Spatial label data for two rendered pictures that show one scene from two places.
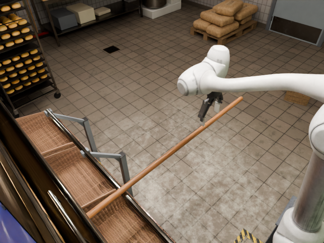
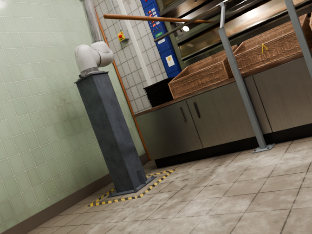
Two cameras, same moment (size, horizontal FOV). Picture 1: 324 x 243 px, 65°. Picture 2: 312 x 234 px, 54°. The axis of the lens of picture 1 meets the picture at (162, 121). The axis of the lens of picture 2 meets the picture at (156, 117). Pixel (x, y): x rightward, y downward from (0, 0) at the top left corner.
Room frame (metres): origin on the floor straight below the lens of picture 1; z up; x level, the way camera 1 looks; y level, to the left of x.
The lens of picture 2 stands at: (3.16, -0.82, 0.56)
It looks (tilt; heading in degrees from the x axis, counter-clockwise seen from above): 2 degrees down; 169
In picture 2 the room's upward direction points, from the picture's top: 20 degrees counter-clockwise
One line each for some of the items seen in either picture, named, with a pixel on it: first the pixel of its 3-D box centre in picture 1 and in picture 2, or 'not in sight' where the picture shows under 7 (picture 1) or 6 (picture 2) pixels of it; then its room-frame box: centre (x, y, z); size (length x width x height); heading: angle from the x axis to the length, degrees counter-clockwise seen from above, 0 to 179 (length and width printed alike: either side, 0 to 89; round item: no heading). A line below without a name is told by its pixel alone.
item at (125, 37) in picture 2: not in sight; (122, 36); (-0.25, -0.18, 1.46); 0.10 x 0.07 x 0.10; 42
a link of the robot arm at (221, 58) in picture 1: (215, 63); not in sight; (1.00, -0.25, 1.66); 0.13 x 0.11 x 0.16; 132
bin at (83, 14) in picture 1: (80, 13); not in sight; (5.44, 1.63, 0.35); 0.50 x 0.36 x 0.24; 43
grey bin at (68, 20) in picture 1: (62, 18); not in sight; (5.16, 1.94, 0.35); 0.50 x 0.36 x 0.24; 42
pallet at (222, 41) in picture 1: (223, 27); not in sight; (5.15, -1.35, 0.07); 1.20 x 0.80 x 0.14; 132
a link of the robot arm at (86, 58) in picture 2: not in sight; (85, 58); (0.56, -0.70, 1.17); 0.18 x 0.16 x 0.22; 132
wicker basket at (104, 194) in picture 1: (72, 182); (270, 45); (1.03, 0.66, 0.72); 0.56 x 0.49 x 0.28; 41
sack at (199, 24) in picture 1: (208, 21); not in sight; (5.09, -1.00, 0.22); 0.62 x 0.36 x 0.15; 137
